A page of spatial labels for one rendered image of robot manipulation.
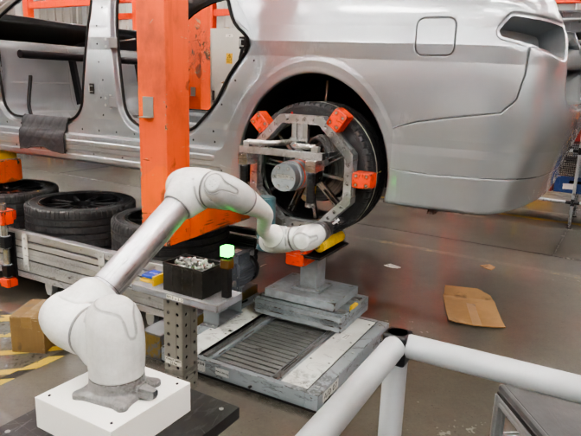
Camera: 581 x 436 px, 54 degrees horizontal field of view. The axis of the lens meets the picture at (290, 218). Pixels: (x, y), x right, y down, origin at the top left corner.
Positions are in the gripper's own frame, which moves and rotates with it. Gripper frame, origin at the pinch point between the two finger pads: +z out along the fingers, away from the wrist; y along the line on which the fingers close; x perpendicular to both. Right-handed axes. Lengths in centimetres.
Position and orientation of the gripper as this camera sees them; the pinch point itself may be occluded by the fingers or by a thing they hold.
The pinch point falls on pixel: (341, 221)
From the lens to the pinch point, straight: 267.1
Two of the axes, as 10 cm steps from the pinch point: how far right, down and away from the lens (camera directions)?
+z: 4.8, -1.9, 8.5
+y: 6.4, -5.9, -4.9
